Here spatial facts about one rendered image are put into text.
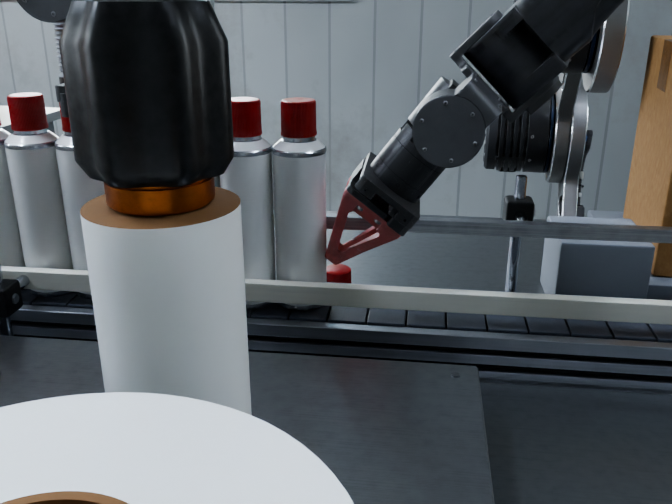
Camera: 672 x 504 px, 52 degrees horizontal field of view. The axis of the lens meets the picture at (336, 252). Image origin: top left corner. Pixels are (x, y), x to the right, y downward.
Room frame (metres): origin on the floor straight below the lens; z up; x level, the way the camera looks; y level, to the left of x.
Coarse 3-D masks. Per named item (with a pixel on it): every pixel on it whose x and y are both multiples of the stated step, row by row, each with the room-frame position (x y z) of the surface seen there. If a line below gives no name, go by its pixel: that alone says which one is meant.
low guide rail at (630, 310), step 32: (32, 288) 0.64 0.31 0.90; (64, 288) 0.64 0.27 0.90; (256, 288) 0.61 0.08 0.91; (288, 288) 0.61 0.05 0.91; (320, 288) 0.60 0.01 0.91; (352, 288) 0.60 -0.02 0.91; (384, 288) 0.60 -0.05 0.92; (416, 288) 0.60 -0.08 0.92; (608, 320) 0.57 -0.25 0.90; (640, 320) 0.57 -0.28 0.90
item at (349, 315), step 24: (264, 312) 0.62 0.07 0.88; (288, 312) 0.62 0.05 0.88; (312, 312) 0.62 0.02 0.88; (336, 312) 0.62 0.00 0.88; (360, 312) 0.62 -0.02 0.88; (384, 312) 0.62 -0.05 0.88; (408, 312) 0.62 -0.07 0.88; (432, 312) 0.62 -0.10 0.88; (576, 336) 0.57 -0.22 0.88; (600, 336) 0.57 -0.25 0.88; (624, 336) 0.57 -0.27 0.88; (648, 336) 0.57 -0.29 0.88
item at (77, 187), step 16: (64, 128) 0.66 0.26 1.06; (64, 144) 0.65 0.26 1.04; (64, 160) 0.65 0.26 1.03; (64, 176) 0.65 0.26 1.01; (80, 176) 0.65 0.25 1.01; (64, 192) 0.66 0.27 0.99; (80, 192) 0.65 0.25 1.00; (96, 192) 0.65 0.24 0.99; (64, 208) 0.66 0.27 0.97; (80, 208) 0.65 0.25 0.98; (80, 224) 0.65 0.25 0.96; (80, 240) 0.65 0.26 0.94; (80, 256) 0.65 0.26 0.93
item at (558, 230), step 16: (352, 224) 0.67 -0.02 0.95; (368, 224) 0.67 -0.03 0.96; (416, 224) 0.66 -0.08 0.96; (432, 224) 0.66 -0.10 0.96; (448, 224) 0.66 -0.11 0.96; (464, 224) 0.66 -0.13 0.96; (480, 224) 0.66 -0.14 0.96; (496, 224) 0.65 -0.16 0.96; (512, 224) 0.65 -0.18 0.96; (528, 224) 0.65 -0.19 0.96; (544, 224) 0.65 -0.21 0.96; (560, 224) 0.65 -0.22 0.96; (576, 224) 0.65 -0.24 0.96; (592, 224) 0.65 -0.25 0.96; (608, 224) 0.65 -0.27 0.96; (608, 240) 0.64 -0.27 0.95; (624, 240) 0.64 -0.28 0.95; (640, 240) 0.64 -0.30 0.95; (656, 240) 0.63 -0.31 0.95
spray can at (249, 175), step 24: (240, 120) 0.63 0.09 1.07; (240, 144) 0.63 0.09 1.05; (264, 144) 0.64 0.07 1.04; (240, 168) 0.63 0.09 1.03; (264, 168) 0.63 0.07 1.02; (240, 192) 0.63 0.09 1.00; (264, 192) 0.63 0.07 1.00; (264, 216) 0.63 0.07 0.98; (264, 240) 0.63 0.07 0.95; (264, 264) 0.63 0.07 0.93
